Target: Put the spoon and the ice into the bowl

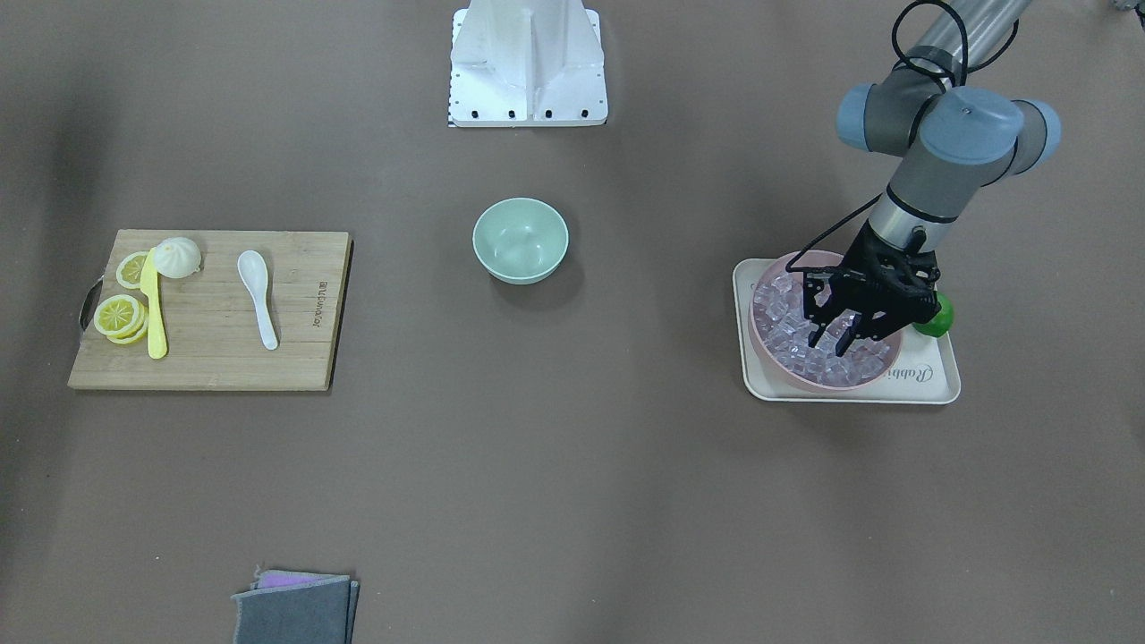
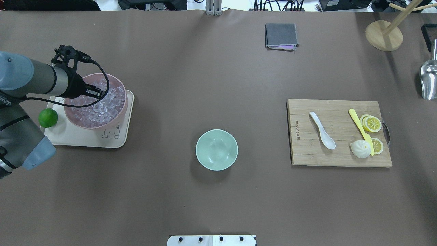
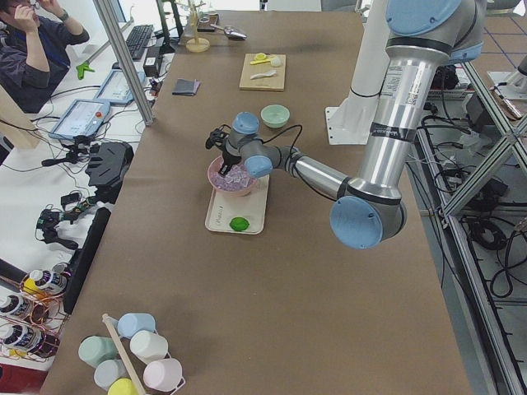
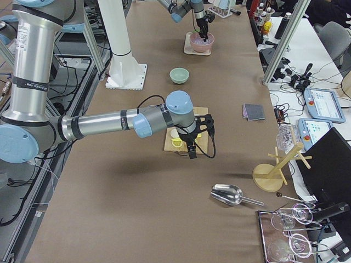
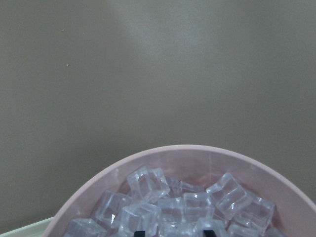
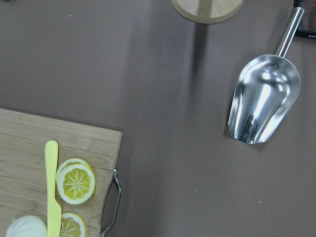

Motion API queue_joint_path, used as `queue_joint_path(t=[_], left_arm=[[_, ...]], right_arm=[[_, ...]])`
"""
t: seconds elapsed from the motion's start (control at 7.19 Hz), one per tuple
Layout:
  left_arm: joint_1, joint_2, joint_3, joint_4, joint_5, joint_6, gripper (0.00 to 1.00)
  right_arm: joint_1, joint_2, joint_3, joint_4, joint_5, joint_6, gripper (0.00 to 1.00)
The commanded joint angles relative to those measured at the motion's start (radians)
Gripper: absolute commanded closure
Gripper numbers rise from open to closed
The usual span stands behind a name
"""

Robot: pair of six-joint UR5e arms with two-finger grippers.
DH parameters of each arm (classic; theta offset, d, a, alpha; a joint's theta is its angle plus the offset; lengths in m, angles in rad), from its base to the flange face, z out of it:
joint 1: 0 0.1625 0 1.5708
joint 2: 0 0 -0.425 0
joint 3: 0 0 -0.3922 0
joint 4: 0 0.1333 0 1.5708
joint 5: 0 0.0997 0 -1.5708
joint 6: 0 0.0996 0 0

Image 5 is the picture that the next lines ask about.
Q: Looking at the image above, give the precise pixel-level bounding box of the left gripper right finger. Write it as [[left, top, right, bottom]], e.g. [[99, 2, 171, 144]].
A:
[[203, 230, 215, 237]]

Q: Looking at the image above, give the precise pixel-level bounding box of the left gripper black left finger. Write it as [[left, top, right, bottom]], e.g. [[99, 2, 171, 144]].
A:
[[134, 231, 146, 237]]

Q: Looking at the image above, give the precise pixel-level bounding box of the pink bowl of ice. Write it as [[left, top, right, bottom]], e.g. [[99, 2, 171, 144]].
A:
[[44, 145, 316, 237]]

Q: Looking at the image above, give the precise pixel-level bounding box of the beige rabbit tray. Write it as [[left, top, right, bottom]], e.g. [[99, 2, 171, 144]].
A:
[[0, 217, 54, 237]]

